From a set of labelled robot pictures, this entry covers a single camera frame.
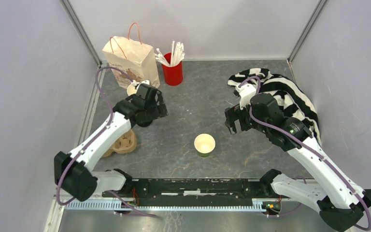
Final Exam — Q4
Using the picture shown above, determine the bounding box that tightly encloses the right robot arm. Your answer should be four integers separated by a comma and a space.
225, 93, 371, 232

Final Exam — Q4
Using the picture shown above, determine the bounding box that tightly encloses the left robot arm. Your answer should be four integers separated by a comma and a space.
54, 83, 168, 202

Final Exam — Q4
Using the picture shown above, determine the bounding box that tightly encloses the brown paper takeout bag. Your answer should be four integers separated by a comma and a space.
102, 30, 160, 88

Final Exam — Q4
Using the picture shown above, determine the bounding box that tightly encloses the stack of black lids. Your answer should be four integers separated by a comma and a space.
137, 119, 153, 128

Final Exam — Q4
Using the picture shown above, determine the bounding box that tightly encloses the stack of paper cups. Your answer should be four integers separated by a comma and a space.
127, 84, 138, 96

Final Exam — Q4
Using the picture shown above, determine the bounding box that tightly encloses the red cup holder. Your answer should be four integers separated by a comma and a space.
162, 61, 183, 86

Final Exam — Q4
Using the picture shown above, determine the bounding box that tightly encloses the cardboard cup carrier tray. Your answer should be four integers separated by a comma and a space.
102, 130, 137, 158

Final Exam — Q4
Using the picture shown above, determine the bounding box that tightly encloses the white wrapped straws bundle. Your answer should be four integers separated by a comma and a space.
154, 41, 185, 67

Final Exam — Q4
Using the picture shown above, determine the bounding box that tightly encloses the black white striped cloth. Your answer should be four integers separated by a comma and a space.
227, 68, 322, 145

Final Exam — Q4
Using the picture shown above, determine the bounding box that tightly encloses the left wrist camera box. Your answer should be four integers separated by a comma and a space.
130, 80, 150, 91

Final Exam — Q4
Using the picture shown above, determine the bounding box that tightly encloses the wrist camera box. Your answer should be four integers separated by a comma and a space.
234, 83, 257, 110
130, 80, 150, 91

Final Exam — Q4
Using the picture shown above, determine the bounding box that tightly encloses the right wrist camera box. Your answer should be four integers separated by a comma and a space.
234, 83, 257, 110

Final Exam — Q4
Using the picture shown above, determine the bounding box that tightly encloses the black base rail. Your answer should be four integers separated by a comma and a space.
116, 178, 281, 206

